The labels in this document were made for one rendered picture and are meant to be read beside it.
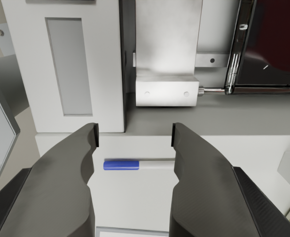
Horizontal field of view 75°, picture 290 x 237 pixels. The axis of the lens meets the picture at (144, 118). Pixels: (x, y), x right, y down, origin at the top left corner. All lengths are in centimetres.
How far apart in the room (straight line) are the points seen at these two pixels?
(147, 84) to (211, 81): 14
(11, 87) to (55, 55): 39
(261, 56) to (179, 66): 10
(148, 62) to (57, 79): 12
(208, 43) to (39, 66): 24
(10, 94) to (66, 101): 37
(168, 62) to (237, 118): 12
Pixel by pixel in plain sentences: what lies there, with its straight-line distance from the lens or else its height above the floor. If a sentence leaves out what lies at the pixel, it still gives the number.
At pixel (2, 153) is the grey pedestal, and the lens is 48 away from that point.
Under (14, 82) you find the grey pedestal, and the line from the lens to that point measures 60.
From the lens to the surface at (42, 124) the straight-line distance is 23.
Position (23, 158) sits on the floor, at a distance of 166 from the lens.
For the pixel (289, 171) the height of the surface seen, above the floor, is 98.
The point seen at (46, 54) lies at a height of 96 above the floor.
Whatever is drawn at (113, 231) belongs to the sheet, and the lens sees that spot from 31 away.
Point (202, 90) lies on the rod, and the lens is 26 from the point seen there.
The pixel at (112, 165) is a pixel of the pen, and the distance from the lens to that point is 22.
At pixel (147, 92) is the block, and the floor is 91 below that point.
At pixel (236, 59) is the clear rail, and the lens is 26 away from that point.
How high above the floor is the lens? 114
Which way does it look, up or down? 64 degrees down
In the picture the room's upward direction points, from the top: 177 degrees clockwise
